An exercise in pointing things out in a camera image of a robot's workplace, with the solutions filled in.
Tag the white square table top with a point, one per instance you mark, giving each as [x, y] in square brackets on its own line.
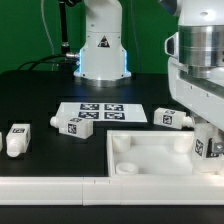
[156, 153]

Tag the black pole with clamp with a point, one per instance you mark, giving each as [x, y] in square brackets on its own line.
[65, 47]

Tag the white front fence rail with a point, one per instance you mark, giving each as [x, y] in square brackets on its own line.
[196, 190]

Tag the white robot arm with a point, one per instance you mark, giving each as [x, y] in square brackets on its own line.
[195, 64]

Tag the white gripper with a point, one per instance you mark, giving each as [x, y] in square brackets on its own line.
[204, 97]

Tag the white sheet with markers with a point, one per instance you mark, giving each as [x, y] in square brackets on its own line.
[103, 111]

